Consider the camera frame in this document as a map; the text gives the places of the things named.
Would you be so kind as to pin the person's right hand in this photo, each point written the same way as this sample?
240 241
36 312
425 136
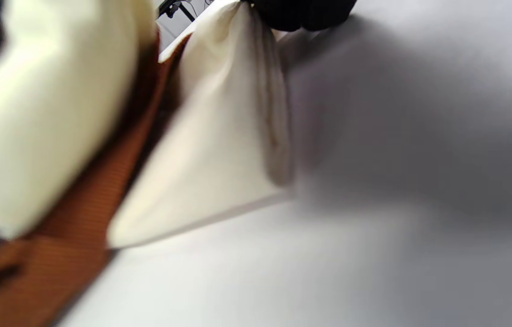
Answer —
303 13

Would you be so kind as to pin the plain cream canvas bag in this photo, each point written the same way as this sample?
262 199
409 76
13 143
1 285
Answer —
219 136

